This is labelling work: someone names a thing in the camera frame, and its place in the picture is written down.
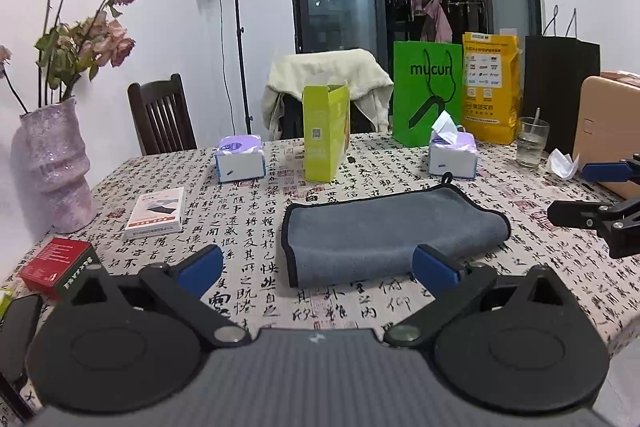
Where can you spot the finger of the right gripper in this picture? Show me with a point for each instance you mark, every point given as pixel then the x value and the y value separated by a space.
pixel 627 170
pixel 579 215

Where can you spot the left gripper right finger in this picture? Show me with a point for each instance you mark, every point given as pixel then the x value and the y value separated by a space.
pixel 515 344

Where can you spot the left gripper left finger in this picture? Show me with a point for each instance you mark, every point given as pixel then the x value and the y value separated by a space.
pixel 119 343

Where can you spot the purple grey microfibre towel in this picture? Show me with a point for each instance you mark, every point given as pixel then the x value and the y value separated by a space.
pixel 366 239

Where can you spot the beige case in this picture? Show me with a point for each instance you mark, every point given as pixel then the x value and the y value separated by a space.
pixel 608 119

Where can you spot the crumpled white paper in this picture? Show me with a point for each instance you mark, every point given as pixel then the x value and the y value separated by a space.
pixel 563 166

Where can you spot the glass with spoon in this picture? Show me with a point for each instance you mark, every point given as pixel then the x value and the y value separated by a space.
pixel 531 140

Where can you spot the red small box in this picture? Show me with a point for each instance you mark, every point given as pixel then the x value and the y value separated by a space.
pixel 55 269

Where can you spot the black phone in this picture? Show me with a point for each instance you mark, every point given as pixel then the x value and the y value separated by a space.
pixel 18 327

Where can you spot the black paper bag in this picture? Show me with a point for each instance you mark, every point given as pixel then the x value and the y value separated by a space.
pixel 555 69

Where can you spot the white small box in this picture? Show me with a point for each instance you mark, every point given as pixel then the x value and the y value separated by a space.
pixel 156 213

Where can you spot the right tissue pack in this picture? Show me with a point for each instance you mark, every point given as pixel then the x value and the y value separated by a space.
pixel 451 150

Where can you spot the tissue pack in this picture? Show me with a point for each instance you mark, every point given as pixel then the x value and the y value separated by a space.
pixel 240 158
pixel 451 150

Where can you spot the yellow paper bag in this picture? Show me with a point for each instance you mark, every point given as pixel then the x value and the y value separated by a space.
pixel 492 86

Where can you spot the calligraphy print tablecloth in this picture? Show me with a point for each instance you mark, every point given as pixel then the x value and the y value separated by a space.
pixel 244 220

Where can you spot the pink textured vase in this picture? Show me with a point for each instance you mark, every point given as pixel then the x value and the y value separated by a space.
pixel 57 164

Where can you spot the green mucun paper bag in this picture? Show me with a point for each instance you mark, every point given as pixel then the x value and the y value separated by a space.
pixel 428 79

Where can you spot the left tissue pack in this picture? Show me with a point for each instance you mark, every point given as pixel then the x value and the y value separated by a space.
pixel 240 158

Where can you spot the dark wooden chair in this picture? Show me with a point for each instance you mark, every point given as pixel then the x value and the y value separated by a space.
pixel 161 117

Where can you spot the chair with cream blanket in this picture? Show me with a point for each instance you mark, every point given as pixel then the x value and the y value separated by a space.
pixel 370 87

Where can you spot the lime green carton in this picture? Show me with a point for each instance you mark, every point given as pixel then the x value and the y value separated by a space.
pixel 326 119

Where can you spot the dried pink roses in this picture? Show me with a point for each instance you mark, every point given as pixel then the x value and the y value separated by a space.
pixel 49 46

